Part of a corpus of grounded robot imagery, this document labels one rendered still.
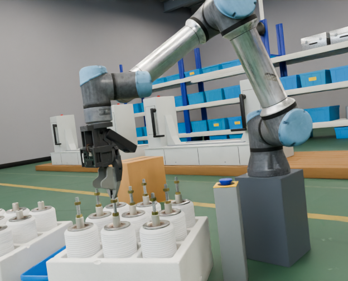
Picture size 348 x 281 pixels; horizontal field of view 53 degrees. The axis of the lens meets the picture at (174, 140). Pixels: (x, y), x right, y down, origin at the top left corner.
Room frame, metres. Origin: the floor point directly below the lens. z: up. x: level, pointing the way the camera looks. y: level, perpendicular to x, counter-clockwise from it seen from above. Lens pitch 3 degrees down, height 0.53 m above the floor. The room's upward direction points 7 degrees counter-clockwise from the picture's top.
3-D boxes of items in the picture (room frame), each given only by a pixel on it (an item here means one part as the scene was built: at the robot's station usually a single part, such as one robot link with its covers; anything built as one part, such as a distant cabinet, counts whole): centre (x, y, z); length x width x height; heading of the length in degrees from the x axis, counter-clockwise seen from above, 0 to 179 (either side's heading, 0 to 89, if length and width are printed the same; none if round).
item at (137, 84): (1.01, 0.11, 0.64); 0.11 x 0.11 x 0.08; 16
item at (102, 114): (0.96, 0.20, 0.57); 0.08 x 0.08 x 0.05
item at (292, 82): (5.61, -1.98, 0.90); 0.50 x 0.38 x 0.21; 137
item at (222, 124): (6.53, -0.97, 0.36); 0.50 x 0.38 x 0.21; 137
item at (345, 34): (4.97, -2.60, 1.42); 0.42 x 0.37 x 0.20; 139
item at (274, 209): (1.25, -0.33, 0.15); 0.18 x 0.18 x 0.30; 47
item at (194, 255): (1.09, 0.15, 0.09); 0.39 x 0.39 x 0.18; 73
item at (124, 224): (0.97, 0.19, 0.25); 0.08 x 0.08 x 0.01
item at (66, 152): (4.91, 1.10, 0.45); 1.61 x 0.57 x 0.74; 47
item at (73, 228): (1.01, 0.30, 0.25); 0.08 x 0.08 x 0.01
